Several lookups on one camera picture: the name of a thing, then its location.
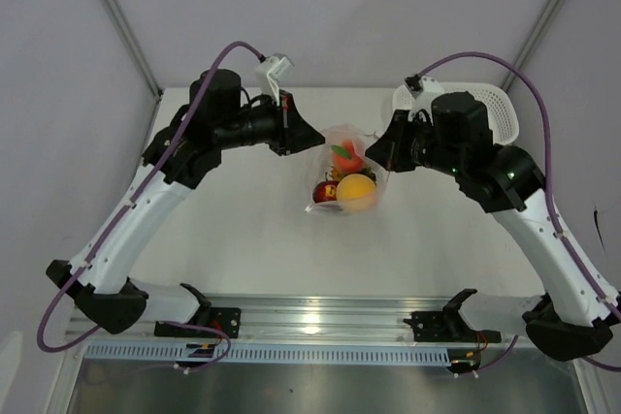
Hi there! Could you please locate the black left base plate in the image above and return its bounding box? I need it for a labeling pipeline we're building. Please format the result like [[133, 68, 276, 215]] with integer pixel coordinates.
[[154, 307, 242, 339]]

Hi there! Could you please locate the aluminium mounting rail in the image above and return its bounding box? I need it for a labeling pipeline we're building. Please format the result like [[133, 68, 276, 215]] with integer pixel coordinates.
[[65, 291, 596, 350]]

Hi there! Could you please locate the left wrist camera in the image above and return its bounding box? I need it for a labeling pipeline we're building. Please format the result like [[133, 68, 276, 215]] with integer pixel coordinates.
[[254, 53, 293, 104]]

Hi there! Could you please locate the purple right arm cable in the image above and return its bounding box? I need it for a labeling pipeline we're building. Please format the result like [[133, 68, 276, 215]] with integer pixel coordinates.
[[407, 50, 621, 372]]

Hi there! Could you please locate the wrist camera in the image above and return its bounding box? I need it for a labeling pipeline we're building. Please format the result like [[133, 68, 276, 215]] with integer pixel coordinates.
[[254, 53, 293, 104], [405, 75, 445, 120]]

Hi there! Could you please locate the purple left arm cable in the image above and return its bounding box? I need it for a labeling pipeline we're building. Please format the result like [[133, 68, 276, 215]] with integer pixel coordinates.
[[37, 41, 266, 353]]

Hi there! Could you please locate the left grey corner post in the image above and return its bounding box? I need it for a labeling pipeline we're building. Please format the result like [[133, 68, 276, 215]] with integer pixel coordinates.
[[99, 0, 163, 98]]

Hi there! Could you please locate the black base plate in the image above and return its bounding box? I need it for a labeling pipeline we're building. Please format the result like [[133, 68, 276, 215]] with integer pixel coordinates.
[[403, 311, 502, 343], [154, 307, 242, 339]]

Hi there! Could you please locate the orange toy pineapple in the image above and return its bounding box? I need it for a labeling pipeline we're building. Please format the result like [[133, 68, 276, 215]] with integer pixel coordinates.
[[324, 166, 377, 184]]

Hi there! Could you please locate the dark red toy apple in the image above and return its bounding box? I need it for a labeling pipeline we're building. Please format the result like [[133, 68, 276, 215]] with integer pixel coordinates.
[[312, 180, 339, 204]]

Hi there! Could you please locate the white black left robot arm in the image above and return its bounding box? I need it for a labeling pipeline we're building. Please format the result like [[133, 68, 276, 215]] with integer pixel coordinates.
[[47, 69, 325, 336]]

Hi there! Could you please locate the grey aluminium corner post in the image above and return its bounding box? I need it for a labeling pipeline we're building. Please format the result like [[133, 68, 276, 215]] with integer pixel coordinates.
[[511, 0, 567, 72]]

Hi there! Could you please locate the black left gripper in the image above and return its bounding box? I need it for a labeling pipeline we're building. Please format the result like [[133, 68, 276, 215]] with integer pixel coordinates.
[[216, 89, 325, 155]]

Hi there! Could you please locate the white slotted cable duct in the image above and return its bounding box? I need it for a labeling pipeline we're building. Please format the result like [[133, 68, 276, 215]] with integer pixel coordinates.
[[84, 342, 451, 367]]

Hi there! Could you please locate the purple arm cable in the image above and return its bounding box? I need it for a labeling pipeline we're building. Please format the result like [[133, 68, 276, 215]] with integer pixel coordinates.
[[37, 41, 266, 353], [407, 50, 621, 372]]

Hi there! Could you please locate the clear pink-dotted zip bag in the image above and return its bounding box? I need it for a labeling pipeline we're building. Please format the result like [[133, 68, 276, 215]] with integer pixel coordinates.
[[306, 124, 389, 215]]

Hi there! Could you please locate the pink toy peach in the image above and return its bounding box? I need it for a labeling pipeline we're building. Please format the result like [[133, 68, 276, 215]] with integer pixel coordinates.
[[330, 140, 365, 174], [337, 175, 377, 212]]

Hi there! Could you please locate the white perforated plastic basket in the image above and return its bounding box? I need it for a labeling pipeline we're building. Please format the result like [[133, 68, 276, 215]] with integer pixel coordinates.
[[390, 82, 520, 146]]

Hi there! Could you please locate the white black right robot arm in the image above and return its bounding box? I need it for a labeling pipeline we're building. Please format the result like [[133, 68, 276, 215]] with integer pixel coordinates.
[[365, 92, 620, 362]]

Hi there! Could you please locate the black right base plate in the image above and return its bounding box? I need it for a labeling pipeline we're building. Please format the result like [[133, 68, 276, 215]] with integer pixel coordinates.
[[403, 311, 502, 343]]

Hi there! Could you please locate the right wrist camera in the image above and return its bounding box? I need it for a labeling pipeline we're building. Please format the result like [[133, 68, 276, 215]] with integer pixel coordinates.
[[405, 75, 445, 120]]

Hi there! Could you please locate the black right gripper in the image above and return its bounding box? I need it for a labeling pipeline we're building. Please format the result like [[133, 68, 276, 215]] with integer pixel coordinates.
[[366, 110, 464, 177]]

